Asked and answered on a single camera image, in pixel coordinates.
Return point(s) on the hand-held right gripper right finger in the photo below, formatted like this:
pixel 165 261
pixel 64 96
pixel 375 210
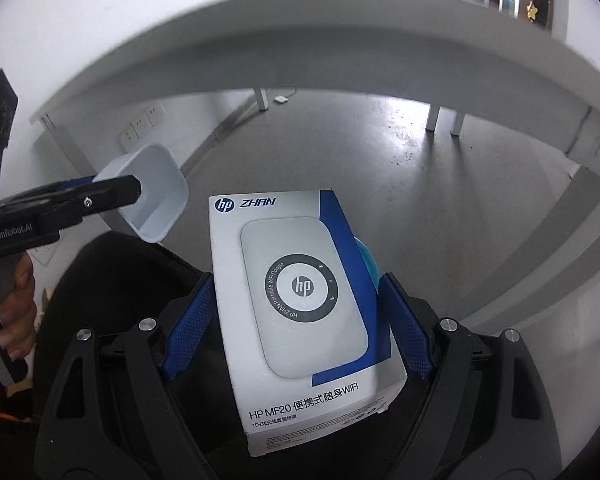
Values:
pixel 406 330

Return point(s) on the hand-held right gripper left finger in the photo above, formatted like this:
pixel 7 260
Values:
pixel 190 330

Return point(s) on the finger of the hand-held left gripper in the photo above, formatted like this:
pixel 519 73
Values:
pixel 77 182
pixel 107 194

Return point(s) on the white plastic cup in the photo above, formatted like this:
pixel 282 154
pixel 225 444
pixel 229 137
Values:
pixel 155 200

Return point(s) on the white and blue cardboard box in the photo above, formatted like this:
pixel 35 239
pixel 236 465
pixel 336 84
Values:
pixel 300 310

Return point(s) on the person's left hand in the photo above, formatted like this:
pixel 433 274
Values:
pixel 17 305

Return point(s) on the white power adapter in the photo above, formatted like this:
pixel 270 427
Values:
pixel 281 99

